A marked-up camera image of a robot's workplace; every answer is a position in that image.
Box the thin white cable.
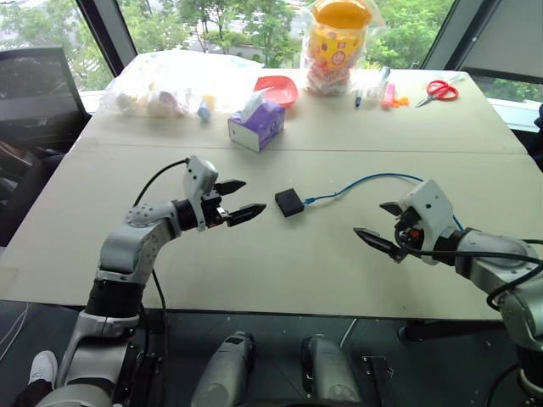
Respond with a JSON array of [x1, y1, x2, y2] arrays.
[[341, 317, 360, 345]]

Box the black metal bracket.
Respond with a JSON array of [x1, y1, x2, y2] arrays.
[[361, 354, 398, 407]]

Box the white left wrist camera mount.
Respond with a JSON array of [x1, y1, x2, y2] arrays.
[[182, 155, 220, 232]]

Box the black monitor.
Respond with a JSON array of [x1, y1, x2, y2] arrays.
[[0, 46, 92, 154]]

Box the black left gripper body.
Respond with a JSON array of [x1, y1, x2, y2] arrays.
[[200, 191, 232, 231]]

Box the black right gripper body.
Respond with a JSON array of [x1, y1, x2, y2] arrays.
[[393, 206, 426, 263]]

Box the purple tissue box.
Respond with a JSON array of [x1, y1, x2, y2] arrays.
[[227, 90, 287, 153]]

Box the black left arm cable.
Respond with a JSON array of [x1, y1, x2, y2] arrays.
[[132, 158, 190, 209]]

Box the blue cable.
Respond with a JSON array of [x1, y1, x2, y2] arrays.
[[303, 171, 467, 232]]

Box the clear bag with soft items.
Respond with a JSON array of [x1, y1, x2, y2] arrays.
[[98, 75, 222, 120]]

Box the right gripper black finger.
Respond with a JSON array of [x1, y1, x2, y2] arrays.
[[352, 226, 405, 262], [378, 201, 406, 218]]

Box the red plastic bowl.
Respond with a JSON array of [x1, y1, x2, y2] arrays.
[[254, 75, 299, 109]]

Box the pink marker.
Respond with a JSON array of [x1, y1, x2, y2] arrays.
[[381, 81, 397, 110]]

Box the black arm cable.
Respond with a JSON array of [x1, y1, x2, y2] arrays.
[[132, 158, 190, 209], [393, 227, 543, 311]]

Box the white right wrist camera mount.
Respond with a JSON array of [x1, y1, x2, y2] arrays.
[[398, 178, 462, 266]]

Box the small blue yellow bottle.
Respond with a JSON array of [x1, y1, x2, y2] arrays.
[[197, 94, 218, 123]]

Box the white shoe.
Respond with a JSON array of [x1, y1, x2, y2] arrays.
[[27, 349, 59, 387]]

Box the grey rounded robot leg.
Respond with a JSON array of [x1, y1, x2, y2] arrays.
[[299, 334, 362, 407], [189, 331, 256, 407]]

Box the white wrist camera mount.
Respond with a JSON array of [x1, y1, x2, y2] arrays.
[[398, 178, 462, 266], [182, 155, 220, 232]]

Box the small black box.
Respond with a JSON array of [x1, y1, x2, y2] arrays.
[[274, 187, 306, 219]]

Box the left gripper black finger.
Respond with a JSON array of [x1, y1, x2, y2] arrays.
[[224, 203, 268, 228], [213, 179, 248, 198]]

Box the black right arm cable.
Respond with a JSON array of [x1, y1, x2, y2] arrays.
[[393, 227, 543, 311]]

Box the red handled scissors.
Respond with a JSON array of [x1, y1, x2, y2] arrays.
[[415, 79, 461, 109]]

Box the clear bag with pens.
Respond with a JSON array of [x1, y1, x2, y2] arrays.
[[359, 65, 392, 103]]

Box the yellow candy jar in bag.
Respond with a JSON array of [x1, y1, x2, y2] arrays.
[[300, 0, 375, 97]]

